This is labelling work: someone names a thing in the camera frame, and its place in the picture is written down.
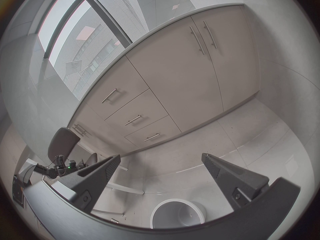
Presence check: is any beige cabinet with drawers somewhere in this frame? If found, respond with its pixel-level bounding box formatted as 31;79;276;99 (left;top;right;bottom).
67;3;261;157

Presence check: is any window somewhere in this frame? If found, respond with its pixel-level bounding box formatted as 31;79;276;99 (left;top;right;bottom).
27;0;150;102

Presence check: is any white trash bin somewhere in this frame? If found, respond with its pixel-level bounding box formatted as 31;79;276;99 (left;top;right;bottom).
150;198;207;231

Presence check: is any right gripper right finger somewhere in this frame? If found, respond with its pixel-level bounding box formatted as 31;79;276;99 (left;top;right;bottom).
201;153;271;213

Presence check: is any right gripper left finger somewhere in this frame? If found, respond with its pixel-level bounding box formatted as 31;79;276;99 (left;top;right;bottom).
59;155;122;213

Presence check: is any grey chair with white legs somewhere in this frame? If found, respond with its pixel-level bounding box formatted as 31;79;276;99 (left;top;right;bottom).
48;127;146;216

